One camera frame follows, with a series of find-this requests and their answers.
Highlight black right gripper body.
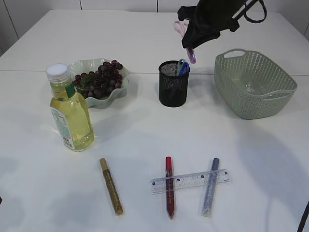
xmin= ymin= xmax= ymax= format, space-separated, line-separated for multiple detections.
xmin=177 ymin=0 xmax=246 ymax=33

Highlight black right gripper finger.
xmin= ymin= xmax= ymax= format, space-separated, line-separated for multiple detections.
xmin=182 ymin=21 xmax=205 ymax=48
xmin=192 ymin=31 xmax=220 ymax=48

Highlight pink purple scissors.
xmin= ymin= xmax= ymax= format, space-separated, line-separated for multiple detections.
xmin=173 ymin=21 xmax=197 ymax=64

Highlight blue scissors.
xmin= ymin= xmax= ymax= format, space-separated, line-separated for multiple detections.
xmin=169 ymin=58 xmax=191 ymax=97

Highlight clear plastic sheet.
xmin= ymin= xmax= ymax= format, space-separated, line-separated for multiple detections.
xmin=244 ymin=82 xmax=266 ymax=95

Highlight purple grape bunch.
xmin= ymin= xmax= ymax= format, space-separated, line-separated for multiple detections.
xmin=73 ymin=60 xmax=123 ymax=100

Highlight yellow tea drink bottle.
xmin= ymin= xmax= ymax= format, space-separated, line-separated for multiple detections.
xmin=46 ymin=63 xmax=95 ymax=152

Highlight clear plastic ruler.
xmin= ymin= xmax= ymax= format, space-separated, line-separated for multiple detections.
xmin=150 ymin=169 xmax=232 ymax=194

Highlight red glitter pen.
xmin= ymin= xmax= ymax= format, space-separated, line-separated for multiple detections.
xmin=166 ymin=157 xmax=174 ymax=219

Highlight silver blue glitter pen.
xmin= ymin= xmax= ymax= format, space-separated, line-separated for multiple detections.
xmin=201 ymin=158 xmax=220 ymax=218

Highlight gold glitter pen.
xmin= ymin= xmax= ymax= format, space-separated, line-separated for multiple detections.
xmin=99 ymin=158 xmax=124 ymax=215

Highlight black mesh pen holder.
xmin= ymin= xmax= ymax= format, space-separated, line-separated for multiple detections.
xmin=159 ymin=58 xmax=190 ymax=107

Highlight green woven plastic basket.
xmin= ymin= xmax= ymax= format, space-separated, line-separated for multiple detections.
xmin=214 ymin=48 xmax=297 ymax=120

